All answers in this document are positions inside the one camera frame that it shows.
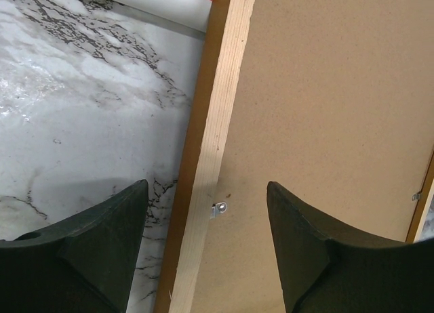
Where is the white PVC pipe rack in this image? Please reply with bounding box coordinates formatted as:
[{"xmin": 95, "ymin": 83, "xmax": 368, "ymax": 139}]
[{"xmin": 113, "ymin": 0, "xmax": 212, "ymax": 33}]

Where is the brown wooden picture frame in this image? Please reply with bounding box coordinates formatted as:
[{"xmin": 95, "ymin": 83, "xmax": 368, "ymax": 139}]
[{"xmin": 154, "ymin": 0, "xmax": 433, "ymax": 312}]

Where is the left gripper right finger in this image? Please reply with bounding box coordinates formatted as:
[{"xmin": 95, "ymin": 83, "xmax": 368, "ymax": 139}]
[{"xmin": 267, "ymin": 182, "xmax": 433, "ymax": 312}]

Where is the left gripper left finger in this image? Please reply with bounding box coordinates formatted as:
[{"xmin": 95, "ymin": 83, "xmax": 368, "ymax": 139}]
[{"xmin": 1, "ymin": 180, "xmax": 149, "ymax": 312}]

